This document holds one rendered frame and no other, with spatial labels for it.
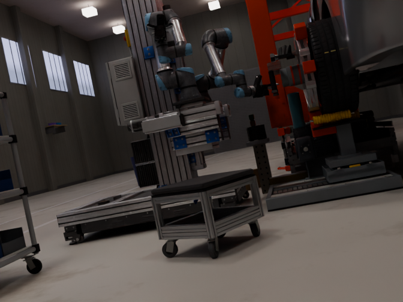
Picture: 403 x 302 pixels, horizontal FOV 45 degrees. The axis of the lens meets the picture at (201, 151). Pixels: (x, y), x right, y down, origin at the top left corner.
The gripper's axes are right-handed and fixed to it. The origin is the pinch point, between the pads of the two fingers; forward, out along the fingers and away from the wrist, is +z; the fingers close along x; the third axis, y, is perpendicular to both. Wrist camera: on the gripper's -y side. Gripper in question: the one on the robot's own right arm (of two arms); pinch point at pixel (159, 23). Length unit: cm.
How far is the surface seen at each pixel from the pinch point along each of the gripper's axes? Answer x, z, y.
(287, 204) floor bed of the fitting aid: -73, -22, 112
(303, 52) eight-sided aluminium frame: -91, -27, 16
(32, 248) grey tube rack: 76, 12, 121
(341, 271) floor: -53, 124, 117
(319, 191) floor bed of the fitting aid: -93, -16, 105
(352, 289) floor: -50, 142, 118
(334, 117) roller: -112, -35, 58
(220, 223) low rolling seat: -21, 65, 108
